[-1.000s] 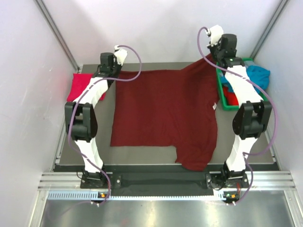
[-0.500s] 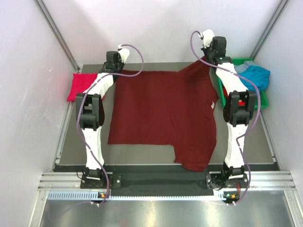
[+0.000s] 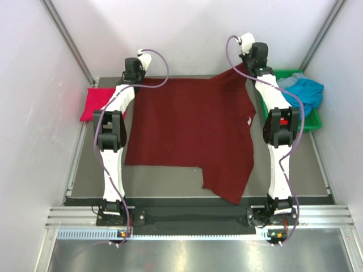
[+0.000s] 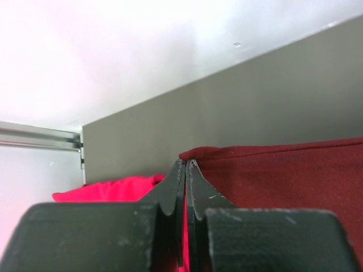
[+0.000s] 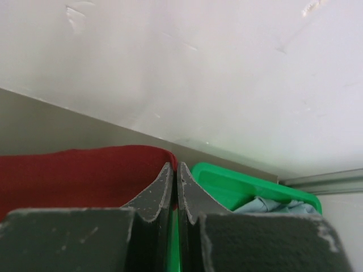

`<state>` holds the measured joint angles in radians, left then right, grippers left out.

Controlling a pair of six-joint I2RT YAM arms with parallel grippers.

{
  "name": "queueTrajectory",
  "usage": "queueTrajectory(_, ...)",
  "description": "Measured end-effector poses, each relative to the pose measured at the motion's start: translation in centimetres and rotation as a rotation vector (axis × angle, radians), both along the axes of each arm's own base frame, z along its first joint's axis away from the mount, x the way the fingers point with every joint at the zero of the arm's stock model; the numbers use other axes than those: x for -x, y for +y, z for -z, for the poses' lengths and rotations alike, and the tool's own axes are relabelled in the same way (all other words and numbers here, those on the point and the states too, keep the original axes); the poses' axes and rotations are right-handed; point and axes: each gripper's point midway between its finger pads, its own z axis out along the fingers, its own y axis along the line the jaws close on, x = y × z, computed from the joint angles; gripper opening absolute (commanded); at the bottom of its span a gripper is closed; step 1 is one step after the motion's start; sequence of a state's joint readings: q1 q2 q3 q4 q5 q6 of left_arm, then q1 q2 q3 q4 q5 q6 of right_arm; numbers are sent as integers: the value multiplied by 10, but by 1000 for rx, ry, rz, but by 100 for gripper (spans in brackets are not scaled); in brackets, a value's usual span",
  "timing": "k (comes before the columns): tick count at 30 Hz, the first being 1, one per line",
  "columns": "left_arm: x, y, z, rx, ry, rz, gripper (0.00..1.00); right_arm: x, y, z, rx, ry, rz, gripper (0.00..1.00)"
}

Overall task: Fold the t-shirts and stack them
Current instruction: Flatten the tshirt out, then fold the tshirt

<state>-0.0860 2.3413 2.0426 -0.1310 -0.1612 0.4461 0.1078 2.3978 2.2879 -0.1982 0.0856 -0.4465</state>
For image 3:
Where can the wrist white camera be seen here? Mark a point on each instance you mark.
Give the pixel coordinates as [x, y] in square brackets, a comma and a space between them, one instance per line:
[246, 41]
[144, 58]

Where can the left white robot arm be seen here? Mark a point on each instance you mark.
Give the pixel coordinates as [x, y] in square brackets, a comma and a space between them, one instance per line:
[110, 137]

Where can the aluminium corner post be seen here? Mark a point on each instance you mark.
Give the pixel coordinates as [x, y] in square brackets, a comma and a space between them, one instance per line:
[61, 27]
[322, 33]

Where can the grey slotted cable duct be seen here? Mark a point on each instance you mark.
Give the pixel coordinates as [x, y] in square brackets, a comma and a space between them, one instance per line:
[119, 235]

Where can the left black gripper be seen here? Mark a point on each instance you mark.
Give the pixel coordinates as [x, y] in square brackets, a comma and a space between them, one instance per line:
[142, 71]

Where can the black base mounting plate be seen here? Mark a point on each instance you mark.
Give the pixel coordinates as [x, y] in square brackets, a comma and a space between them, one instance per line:
[144, 216]

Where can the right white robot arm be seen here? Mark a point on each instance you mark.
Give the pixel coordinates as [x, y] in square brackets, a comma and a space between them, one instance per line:
[279, 132]

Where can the aluminium front rail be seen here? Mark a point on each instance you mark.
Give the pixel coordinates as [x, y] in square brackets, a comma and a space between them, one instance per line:
[310, 216]

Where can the right aluminium corner post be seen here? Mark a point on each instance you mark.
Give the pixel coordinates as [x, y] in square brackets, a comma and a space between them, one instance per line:
[322, 33]

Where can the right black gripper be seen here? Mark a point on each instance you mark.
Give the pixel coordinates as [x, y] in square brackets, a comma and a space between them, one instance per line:
[243, 56]

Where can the red t-shirt in bin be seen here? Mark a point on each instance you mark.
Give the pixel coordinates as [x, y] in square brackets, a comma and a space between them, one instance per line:
[284, 122]

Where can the grey t-shirt in bin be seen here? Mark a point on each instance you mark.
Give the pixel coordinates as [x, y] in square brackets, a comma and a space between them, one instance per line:
[285, 83]

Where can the left aluminium corner post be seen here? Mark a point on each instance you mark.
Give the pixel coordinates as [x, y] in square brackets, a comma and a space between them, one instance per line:
[61, 27]

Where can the folded bright red t-shirt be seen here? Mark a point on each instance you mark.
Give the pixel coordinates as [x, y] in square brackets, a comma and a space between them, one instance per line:
[96, 99]

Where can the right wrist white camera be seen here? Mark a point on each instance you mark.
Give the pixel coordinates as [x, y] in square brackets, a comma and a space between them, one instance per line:
[246, 41]

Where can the dark maroon t-shirt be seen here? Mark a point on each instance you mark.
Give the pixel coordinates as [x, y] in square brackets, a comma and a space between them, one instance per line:
[204, 123]

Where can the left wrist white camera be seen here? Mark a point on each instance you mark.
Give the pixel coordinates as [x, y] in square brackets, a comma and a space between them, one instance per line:
[144, 58]

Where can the blue t-shirt in bin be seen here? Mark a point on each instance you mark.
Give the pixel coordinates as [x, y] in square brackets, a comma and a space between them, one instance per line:
[309, 92]

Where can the green plastic bin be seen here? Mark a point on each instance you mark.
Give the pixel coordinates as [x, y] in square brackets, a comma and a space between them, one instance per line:
[313, 121]

